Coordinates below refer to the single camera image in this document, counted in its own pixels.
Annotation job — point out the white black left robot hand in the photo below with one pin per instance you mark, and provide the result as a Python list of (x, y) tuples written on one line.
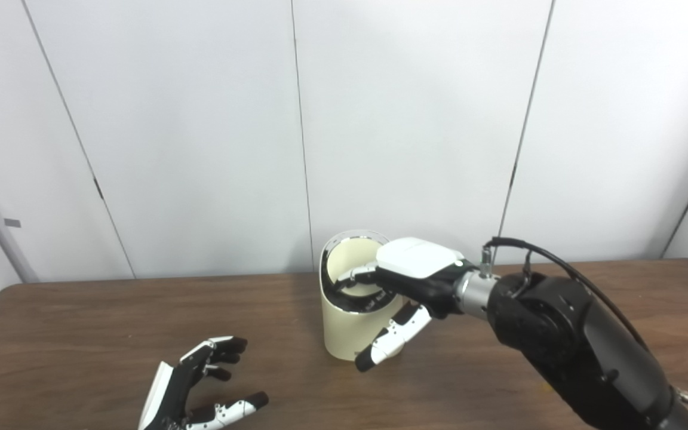
[(168, 394)]

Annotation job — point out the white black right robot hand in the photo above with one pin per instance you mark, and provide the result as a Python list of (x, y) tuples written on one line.
[(418, 260)]

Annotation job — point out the cream-colored plastic bin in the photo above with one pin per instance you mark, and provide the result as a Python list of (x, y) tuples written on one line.
[(344, 334)]

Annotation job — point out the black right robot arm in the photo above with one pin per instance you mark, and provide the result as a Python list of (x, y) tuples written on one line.
[(577, 340)]

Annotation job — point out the black bin liner bag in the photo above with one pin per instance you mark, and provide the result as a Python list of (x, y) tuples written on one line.
[(374, 303)]

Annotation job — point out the small gray wall tag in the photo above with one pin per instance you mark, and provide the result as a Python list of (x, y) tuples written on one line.
[(12, 223)]

